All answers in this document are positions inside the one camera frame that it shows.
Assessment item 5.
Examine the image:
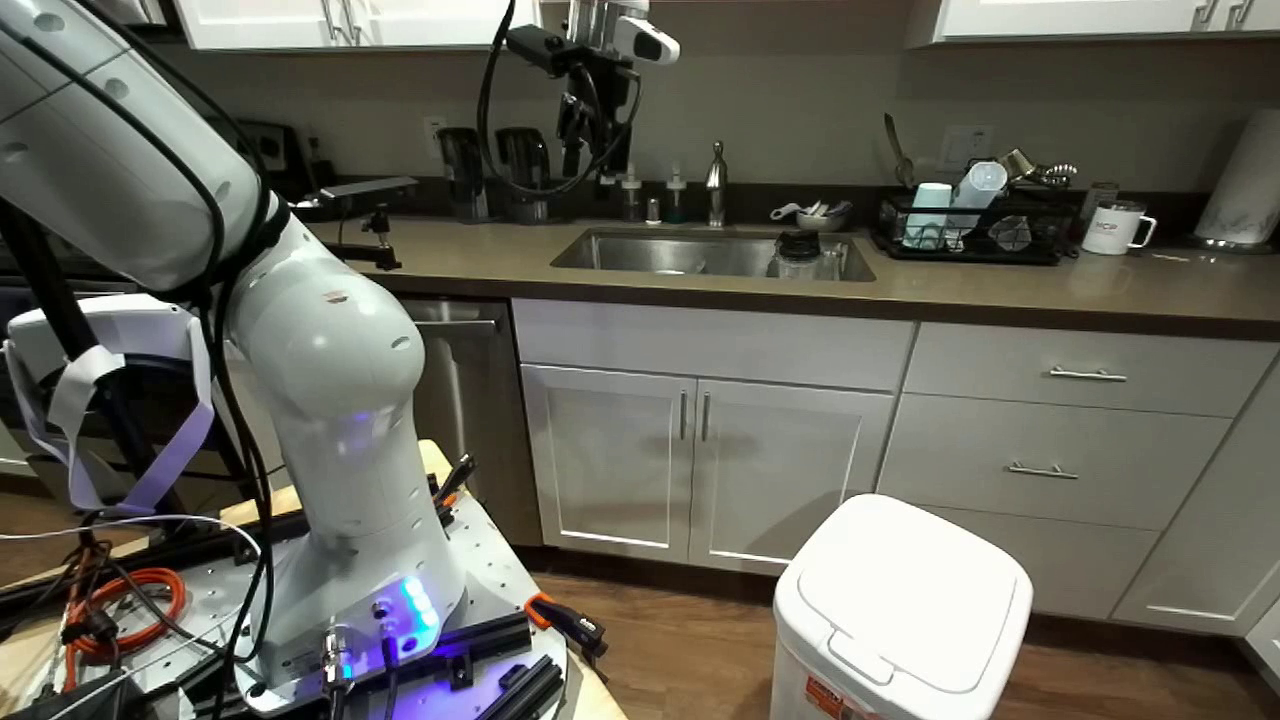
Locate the white plastic container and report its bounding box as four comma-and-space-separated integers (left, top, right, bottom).
951, 158, 1012, 217

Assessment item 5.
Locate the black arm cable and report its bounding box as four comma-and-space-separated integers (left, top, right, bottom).
471, 0, 640, 210

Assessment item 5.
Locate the black kitchen utensil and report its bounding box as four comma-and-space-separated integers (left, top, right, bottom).
878, 111, 919, 194

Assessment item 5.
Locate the stainless steel dishwasher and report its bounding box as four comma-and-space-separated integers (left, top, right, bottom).
397, 298, 545, 552

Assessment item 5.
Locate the white scrub brush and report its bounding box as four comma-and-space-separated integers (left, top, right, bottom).
767, 195, 857, 234

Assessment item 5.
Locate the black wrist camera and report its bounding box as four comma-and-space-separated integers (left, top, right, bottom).
499, 19, 579, 81

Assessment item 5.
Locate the white sink base cabinet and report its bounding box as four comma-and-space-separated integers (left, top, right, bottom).
514, 294, 915, 580

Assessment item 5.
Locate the thin white cable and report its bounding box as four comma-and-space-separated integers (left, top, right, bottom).
0, 511, 273, 559

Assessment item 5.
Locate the black stereo camera on stand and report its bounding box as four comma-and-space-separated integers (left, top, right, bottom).
287, 174, 425, 271

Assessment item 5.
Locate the white corner base cabinet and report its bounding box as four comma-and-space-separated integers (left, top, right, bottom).
1114, 357, 1280, 642

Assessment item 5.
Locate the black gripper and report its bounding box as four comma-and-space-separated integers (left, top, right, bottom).
558, 54, 640, 185

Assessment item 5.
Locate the teal plastic container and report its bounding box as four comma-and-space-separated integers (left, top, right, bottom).
906, 175, 958, 245

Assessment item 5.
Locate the black aluminium rail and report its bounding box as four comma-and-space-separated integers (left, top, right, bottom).
331, 609, 574, 720

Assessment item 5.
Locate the stainless steel sink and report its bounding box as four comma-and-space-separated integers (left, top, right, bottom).
548, 223, 882, 289

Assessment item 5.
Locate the clear jar with black lid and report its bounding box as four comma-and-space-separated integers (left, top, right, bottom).
771, 229, 834, 284

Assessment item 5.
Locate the black wire dish rack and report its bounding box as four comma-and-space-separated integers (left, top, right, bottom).
872, 185, 1093, 267

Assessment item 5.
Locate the white upper cabinet over coffee makers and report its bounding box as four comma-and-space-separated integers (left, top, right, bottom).
171, 0, 545, 57

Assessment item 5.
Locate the black coffee maker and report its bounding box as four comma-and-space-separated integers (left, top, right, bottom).
434, 126, 491, 223
491, 126, 558, 223

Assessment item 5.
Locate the robot mounting table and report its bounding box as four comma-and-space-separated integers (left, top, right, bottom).
0, 438, 632, 720

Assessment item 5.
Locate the orange coiled cable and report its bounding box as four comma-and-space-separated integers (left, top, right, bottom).
57, 563, 191, 666

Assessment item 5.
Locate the white upper cabinet over rack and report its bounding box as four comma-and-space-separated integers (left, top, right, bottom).
927, 0, 1280, 49

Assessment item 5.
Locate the orange black clamp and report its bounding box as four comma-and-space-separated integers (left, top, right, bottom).
523, 592, 613, 660
434, 453, 481, 515

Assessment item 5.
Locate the soap bottle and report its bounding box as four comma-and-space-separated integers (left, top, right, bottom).
616, 166, 649, 223
659, 160, 693, 223

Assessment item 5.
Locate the black stand pole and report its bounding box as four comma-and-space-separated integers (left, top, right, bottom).
0, 195, 183, 515

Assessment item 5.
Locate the white drawer cabinet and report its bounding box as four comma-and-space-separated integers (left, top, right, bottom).
872, 317, 1280, 633

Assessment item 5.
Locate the chrome faucet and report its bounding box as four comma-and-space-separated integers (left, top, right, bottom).
700, 138, 734, 234

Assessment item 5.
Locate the white paper towel roll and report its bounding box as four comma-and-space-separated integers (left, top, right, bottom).
1193, 104, 1280, 252

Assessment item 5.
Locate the white mug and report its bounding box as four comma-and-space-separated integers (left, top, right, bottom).
1075, 199, 1162, 259

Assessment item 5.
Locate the white curved frame chair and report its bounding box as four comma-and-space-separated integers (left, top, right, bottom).
0, 294, 225, 515

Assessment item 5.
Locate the white lidded trash bin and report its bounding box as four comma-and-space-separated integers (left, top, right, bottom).
766, 493, 1042, 720

